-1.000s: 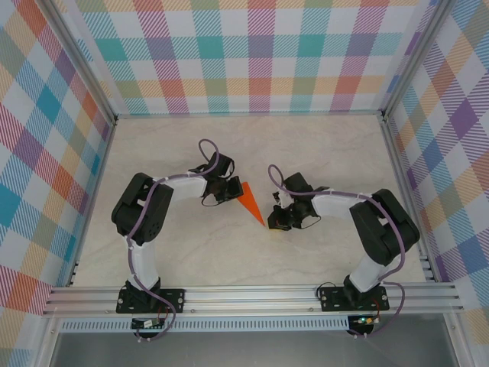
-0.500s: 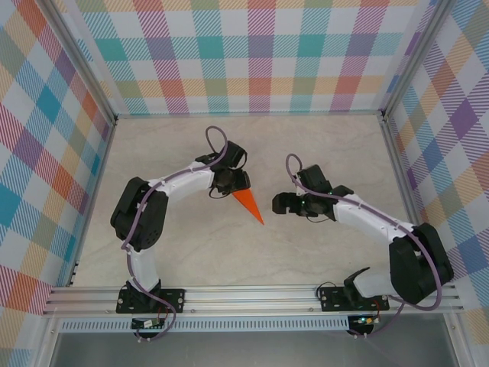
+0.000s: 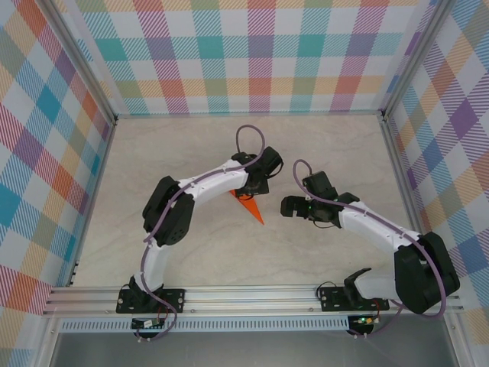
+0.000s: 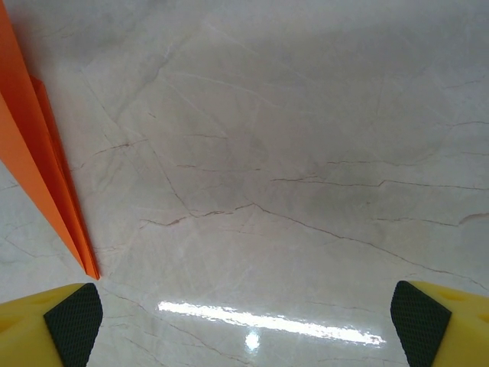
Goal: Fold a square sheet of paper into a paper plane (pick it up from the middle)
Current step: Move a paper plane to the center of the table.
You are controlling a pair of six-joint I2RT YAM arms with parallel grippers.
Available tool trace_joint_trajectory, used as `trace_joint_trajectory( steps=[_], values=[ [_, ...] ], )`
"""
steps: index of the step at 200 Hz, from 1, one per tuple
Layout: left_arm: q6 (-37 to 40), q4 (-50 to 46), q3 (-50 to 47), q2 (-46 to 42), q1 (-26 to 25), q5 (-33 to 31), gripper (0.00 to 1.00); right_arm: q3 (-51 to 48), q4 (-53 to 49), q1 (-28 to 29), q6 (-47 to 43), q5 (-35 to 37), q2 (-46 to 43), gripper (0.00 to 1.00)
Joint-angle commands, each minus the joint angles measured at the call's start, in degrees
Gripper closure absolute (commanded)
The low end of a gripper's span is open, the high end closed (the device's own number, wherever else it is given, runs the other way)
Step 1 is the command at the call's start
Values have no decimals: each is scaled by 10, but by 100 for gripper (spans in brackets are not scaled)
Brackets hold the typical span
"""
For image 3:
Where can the small circuit board green light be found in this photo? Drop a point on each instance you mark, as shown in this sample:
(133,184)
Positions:
(363,320)

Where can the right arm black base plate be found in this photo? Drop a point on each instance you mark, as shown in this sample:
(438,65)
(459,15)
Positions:
(332,300)

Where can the aluminium frame post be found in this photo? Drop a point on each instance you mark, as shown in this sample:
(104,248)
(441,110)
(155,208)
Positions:
(414,57)
(82,61)

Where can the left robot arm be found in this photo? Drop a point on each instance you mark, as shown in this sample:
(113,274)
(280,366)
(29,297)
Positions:
(217,183)

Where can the grey metal panel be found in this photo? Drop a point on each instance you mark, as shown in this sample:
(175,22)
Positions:
(248,351)

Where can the black circuit board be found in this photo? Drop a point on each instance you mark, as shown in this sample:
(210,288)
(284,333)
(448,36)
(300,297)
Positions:
(145,324)

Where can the aluminium frame leg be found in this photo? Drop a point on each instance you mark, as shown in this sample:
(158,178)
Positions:
(458,344)
(46,344)

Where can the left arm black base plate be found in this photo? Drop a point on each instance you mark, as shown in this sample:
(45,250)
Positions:
(173,300)

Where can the wide aluminium mounting rail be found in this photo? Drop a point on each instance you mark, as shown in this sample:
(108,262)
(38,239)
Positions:
(248,298)

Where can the aluminium frame floor rail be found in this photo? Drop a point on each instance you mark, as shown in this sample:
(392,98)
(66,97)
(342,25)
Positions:
(248,114)
(93,199)
(405,191)

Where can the orange paper sheet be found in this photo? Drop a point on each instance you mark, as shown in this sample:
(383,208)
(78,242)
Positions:
(254,212)

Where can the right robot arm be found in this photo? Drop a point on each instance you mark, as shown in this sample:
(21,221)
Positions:
(374,229)

